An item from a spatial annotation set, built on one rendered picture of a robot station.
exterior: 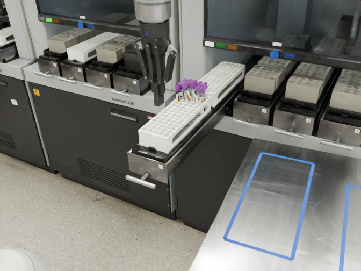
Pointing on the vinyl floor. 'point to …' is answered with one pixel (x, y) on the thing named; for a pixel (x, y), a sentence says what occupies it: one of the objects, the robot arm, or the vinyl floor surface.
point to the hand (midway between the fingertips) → (158, 93)
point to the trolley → (287, 213)
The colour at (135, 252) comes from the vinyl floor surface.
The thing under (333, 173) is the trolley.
